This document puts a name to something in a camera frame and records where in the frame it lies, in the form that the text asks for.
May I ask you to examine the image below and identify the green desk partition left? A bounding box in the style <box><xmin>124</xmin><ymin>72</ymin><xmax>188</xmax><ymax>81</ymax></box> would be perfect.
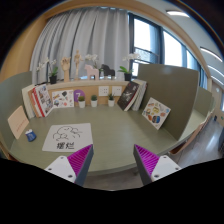
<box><xmin>0</xmin><ymin>72</ymin><xmax>32</xmax><ymax>150</ymax></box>

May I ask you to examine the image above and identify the green desk partition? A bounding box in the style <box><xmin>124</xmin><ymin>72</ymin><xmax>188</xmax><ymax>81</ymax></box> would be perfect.
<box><xmin>0</xmin><ymin>72</ymin><xmax>32</xmax><ymax>150</ymax></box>
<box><xmin>138</xmin><ymin>64</ymin><xmax>199</xmax><ymax>140</ymax></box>

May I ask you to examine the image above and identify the white wall socket left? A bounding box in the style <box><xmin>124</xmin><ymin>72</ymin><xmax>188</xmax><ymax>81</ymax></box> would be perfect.
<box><xmin>98</xmin><ymin>86</ymin><xmax>109</xmax><ymax>96</ymax></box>

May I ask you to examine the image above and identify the white books leaning right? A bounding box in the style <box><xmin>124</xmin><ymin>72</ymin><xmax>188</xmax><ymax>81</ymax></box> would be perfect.
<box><xmin>131</xmin><ymin>79</ymin><xmax>147</xmax><ymax>111</ymax></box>

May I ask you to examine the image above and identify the pink wooden horse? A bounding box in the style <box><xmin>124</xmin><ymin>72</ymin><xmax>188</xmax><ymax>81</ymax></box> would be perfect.
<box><xmin>85</xmin><ymin>65</ymin><xmax>99</xmax><ymax>80</ymax></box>

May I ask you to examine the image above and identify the white wall socket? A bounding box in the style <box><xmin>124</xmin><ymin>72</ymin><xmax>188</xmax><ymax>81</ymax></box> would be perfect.
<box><xmin>98</xmin><ymin>86</ymin><xmax>109</xmax><ymax>96</ymax></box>
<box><xmin>112</xmin><ymin>86</ymin><xmax>122</xmax><ymax>96</ymax></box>

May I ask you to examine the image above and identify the grey curtain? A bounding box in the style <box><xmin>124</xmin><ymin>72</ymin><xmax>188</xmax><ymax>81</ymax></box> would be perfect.
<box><xmin>30</xmin><ymin>7</ymin><xmax>130</xmax><ymax>84</ymax></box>

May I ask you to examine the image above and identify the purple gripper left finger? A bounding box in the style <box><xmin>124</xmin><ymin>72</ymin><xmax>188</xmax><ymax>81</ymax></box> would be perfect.
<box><xmin>45</xmin><ymin>144</ymin><xmax>94</xmax><ymax>186</ymax></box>

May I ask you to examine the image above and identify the wooden hand model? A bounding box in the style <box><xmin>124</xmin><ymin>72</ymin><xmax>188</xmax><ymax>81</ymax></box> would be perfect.
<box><xmin>61</xmin><ymin>57</ymin><xmax>71</xmax><ymax>82</ymax></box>

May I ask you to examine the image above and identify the small potted plant left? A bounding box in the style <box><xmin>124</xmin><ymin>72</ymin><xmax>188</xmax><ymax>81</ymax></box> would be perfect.
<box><xmin>78</xmin><ymin>96</ymin><xmax>85</xmax><ymax>108</ymax></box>

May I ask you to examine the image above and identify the black wooden horse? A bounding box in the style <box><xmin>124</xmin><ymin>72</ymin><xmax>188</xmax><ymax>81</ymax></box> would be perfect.
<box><xmin>101</xmin><ymin>64</ymin><xmax>115</xmax><ymax>79</ymax></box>

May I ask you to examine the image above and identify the wooden mannequin figure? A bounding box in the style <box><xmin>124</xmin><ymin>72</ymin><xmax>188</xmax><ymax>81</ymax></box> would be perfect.
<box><xmin>74</xmin><ymin>49</ymin><xmax>83</xmax><ymax>80</ymax></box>

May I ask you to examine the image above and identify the white orchid pot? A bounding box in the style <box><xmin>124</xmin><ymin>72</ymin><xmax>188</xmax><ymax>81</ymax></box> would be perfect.
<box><xmin>36</xmin><ymin>58</ymin><xmax>58</xmax><ymax>84</ymax></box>
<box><xmin>119</xmin><ymin>52</ymin><xmax>141</xmax><ymax>81</ymax></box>

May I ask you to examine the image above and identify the white orchid right pot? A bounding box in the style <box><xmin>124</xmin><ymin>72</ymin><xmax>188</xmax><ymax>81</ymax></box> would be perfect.
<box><xmin>119</xmin><ymin>52</ymin><xmax>141</xmax><ymax>81</ymax></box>

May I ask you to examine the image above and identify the white orchid left pot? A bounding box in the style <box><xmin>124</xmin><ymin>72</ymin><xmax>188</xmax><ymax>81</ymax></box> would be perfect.
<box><xmin>36</xmin><ymin>58</ymin><xmax>58</xmax><ymax>84</ymax></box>

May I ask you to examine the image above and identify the white paper with drawing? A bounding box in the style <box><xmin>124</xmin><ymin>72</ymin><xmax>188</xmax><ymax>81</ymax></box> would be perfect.
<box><xmin>42</xmin><ymin>123</ymin><xmax>93</xmax><ymax>152</ymax></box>

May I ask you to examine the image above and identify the sticker picture card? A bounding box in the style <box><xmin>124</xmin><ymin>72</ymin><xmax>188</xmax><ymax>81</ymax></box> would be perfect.
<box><xmin>52</xmin><ymin>90</ymin><xmax>74</xmax><ymax>108</ymax></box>

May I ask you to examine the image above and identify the colourful sticker board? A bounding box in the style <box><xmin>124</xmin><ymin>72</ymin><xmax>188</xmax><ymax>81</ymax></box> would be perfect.
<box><xmin>142</xmin><ymin>98</ymin><xmax>171</xmax><ymax>130</ymax></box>

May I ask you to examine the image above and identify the small potted plant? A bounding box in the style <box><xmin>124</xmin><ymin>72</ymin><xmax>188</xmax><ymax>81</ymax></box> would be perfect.
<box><xmin>78</xmin><ymin>96</ymin><xmax>85</xmax><ymax>108</ymax></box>
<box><xmin>108</xmin><ymin>93</ymin><xmax>115</xmax><ymax>107</ymax></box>
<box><xmin>91</xmin><ymin>95</ymin><xmax>98</xmax><ymax>107</ymax></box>

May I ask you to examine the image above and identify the red white magazine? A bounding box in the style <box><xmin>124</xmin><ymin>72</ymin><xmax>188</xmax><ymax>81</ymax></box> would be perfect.
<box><xmin>33</xmin><ymin>84</ymin><xmax>53</xmax><ymax>117</ymax></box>

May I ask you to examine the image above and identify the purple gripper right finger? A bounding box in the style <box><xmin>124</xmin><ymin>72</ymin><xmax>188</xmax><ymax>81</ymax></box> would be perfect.
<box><xmin>133</xmin><ymin>144</ymin><xmax>181</xmax><ymax>185</ymax></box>

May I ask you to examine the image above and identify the dark book leaning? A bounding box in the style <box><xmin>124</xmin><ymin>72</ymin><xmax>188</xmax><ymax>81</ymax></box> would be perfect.
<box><xmin>117</xmin><ymin>81</ymin><xmax>139</xmax><ymax>111</ymax></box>

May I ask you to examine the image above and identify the white orchid middle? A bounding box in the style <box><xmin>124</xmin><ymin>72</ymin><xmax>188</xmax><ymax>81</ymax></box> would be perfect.
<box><xmin>85</xmin><ymin>54</ymin><xmax>98</xmax><ymax>69</ymax></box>

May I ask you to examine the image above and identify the green desk partition right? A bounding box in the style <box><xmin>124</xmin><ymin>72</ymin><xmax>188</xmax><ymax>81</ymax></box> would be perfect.
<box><xmin>138</xmin><ymin>64</ymin><xmax>199</xmax><ymax>140</ymax></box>

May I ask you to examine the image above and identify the small potted plant right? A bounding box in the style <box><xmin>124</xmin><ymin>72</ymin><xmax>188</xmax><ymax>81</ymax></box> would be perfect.
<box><xmin>108</xmin><ymin>93</ymin><xmax>115</xmax><ymax>107</ymax></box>

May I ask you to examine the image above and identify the white wall socket right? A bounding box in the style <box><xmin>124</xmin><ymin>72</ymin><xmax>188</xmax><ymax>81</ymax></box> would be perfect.
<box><xmin>112</xmin><ymin>86</ymin><xmax>122</xmax><ymax>96</ymax></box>

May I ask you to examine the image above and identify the tan wooden card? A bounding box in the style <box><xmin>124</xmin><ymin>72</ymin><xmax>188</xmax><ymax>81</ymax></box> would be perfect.
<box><xmin>8</xmin><ymin>106</ymin><xmax>29</xmax><ymax>139</ymax></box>

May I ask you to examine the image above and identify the purple round number sign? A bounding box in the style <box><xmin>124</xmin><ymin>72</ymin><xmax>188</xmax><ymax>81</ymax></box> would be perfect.
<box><xmin>74</xmin><ymin>89</ymin><xmax>85</xmax><ymax>102</ymax></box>

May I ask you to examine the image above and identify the small potted plant middle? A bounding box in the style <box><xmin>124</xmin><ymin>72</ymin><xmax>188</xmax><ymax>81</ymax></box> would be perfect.
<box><xmin>91</xmin><ymin>95</ymin><xmax>98</xmax><ymax>107</ymax></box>

